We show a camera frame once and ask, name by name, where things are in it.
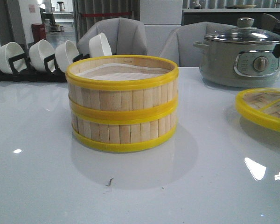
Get white ceramic bowl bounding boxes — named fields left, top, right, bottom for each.
left=55, top=40, right=80, bottom=73
left=0, top=42, right=24, bottom=74
left=29, top=39, right=55, bottom=72
left=89, top=33, right=112, bottom=57

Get dark cabinet counter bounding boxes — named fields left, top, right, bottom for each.
left=182, top=8, right=280, bottom=28

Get bamboo steamer basket yellow rims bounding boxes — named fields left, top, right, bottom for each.
left=71, top=109, right=177, bottom=153

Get grey upholstered chair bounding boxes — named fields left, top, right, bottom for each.
left=159, top=22, right=234, bottom=67
left=77, top=18, right=147, bottom=55

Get green electric cooking pot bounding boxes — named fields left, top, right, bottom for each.
left=193, top=40, right=280, bottom=88

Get red box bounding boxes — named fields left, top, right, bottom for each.
left=31, top=23, right=46, bottom=43

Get black dish rack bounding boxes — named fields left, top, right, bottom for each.
left=0, top=53, right=91, bottom=83

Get grey upholstered chair right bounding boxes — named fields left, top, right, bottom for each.
left=159, top=22, right=234, bottom=67

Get yellow woven bamboo steamer lid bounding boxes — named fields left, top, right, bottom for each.
left=235, top=88, right=280, bottom=132

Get glass pot lid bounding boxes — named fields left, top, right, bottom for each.
left=204, top=17, right=280, bottom=44

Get grey upholstered chair left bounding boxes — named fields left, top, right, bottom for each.
left=77, top=18, right=147, bottom=55

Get white refrigerator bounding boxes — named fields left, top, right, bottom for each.
left=140, top=0, right=183, bottom=56

